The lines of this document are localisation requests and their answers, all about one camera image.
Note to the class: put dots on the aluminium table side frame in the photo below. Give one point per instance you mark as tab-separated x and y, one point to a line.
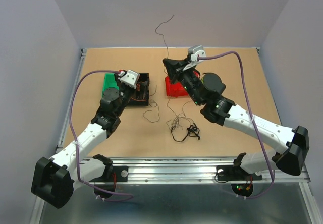
60	143

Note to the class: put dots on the red plastic bin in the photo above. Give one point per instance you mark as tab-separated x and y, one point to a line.
174	90

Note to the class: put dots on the aluminium mounting rail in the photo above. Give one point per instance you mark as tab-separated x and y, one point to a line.
170	170

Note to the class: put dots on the green plastic bin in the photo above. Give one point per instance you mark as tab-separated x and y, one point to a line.
110	85

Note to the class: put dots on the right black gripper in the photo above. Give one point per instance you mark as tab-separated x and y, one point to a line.
172	65

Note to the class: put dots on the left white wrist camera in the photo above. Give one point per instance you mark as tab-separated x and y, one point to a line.
129	77

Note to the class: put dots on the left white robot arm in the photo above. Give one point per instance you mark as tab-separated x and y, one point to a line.
56	178

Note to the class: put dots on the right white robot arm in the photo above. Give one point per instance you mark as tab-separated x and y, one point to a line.
289	146

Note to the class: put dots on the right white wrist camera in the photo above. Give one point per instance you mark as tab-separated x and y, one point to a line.
194	55

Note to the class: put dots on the black plastic bin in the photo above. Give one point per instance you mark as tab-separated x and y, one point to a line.
145	80

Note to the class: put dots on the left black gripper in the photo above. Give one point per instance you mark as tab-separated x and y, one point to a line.
133	90

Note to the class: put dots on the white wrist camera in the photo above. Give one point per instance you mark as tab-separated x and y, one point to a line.
129	77
194	55

